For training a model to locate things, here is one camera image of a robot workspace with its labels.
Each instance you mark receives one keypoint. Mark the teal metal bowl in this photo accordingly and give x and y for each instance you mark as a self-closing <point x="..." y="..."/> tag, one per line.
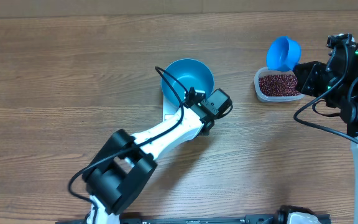
<point x="190" y="73"/>

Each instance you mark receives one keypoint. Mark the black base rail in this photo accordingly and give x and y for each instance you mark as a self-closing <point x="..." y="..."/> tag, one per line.
<point x="247" y="219"/>

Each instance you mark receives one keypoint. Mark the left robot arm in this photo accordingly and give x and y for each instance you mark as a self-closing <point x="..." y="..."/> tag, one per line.
<point x="121" y="169"/>

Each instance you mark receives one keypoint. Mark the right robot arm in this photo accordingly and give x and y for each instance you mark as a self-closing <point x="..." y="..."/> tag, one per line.
<point x="336" y="84"/>

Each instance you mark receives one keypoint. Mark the red beans in container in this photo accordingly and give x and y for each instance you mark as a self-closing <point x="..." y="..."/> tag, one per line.
<point x="278" y="85"/>

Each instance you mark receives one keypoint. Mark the white digital kitchen scale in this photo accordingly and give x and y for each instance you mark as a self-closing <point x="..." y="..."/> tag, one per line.
<point x="168" y="109"/>

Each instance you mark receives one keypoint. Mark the blue plastic measuring scoop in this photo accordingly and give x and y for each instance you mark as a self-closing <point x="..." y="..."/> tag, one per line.
<point x="283" y="54"/>

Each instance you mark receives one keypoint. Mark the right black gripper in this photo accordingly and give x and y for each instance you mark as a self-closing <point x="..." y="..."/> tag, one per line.
<point x="308" y="81"/>

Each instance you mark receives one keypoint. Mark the clear plastic food container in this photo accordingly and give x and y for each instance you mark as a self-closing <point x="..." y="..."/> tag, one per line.
<point x="272" y="99"/>

